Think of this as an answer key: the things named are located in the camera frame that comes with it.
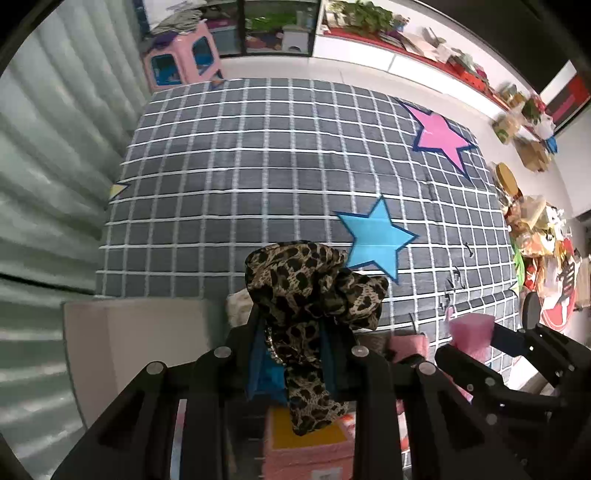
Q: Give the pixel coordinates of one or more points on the white and blue bag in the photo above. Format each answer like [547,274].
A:
[547,131]

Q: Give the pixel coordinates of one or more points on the grey folded cloth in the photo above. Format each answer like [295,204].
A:
[178,21]

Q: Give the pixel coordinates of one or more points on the leopard print scrunchie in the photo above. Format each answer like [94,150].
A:
[304,286]

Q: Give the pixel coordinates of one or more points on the red cabinet runner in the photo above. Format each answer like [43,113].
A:
[360,37]

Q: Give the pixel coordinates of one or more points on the white dotted satin scrunchie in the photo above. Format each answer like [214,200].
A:
[240,307]

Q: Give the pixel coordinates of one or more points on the stack of papers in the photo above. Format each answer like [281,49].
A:
[425,41]

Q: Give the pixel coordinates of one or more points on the white rectangular box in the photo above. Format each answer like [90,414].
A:
[138,332]

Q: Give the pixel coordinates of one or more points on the pink patterned cardboard box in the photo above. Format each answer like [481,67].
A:
[314,457]

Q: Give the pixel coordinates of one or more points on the blue scrunchie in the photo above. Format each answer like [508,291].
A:
[273,383]

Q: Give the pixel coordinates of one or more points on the black round disc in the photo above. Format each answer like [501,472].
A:
[531,311]

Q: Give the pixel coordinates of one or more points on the brown cardboard box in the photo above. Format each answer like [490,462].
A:
[533,154]

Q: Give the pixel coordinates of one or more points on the white printed bag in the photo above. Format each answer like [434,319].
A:
[161,5]

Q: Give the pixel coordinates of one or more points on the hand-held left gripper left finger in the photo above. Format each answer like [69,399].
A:
[256,369]

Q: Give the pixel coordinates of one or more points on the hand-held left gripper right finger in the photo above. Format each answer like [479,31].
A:
[330,364]

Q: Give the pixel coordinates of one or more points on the green potted plant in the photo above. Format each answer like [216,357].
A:
[364,16]

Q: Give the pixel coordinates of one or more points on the small white stool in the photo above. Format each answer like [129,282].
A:
[293,39]

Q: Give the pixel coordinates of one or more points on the black framed glass cabinet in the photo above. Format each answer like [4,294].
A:
[263,27]

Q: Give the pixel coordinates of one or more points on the paper bag with green print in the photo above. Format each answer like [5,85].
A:
[505,127]

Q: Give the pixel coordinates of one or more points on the yellow round lid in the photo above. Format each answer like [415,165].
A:
[505,177]

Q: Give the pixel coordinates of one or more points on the pile of assorted packets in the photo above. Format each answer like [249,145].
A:
[540,235]

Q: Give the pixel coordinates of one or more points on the pale green curtain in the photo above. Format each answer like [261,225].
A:
[46,184]

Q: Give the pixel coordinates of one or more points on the grey checked star blanket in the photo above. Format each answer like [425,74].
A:
[254,161]

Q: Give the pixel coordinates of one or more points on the red black wall panel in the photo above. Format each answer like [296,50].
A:
[565,99]

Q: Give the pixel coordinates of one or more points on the pink plastic stool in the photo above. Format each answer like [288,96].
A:
[178,60]

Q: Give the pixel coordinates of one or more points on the pink sponge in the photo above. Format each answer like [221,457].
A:
[471,330]

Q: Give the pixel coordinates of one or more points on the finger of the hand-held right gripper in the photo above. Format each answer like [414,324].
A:
[466,369]
[508,338]

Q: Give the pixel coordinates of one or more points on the red round tray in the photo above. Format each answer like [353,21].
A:
[558,309]

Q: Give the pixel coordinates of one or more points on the long white low cabinet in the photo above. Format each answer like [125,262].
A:
[369,55]

